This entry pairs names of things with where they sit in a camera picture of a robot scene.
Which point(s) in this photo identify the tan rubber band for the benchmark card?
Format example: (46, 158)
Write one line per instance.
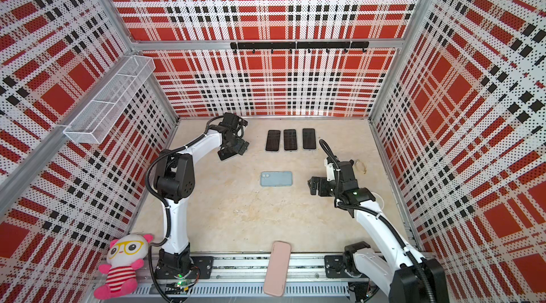
(360, 166)

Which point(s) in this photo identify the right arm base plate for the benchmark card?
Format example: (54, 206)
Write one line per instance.
(341, 267)

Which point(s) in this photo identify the pink phone case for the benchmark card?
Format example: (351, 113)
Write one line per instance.
(277, 269)

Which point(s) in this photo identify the pink plush toy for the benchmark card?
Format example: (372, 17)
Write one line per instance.
(125, 256)

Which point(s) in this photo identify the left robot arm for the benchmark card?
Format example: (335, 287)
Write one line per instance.
(171, 177)

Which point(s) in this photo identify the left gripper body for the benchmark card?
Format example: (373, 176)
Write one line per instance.
(236, 144)

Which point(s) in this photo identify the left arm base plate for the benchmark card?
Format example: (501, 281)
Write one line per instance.
(187, 269)

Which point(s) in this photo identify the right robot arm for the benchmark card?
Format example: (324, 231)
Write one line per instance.
(401, 272)

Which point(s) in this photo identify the black phone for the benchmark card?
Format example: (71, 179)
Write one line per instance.
(273, 141)
(290, 140)
(309, 139)

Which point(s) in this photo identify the black hook rail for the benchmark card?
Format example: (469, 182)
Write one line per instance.
(305, 45)

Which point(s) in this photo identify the white wire basket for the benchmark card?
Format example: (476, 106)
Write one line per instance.
(95, 121)

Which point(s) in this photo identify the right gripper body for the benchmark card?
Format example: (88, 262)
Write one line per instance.
(338, 190)

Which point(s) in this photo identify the light blue case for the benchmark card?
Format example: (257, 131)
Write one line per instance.
(276, 179)

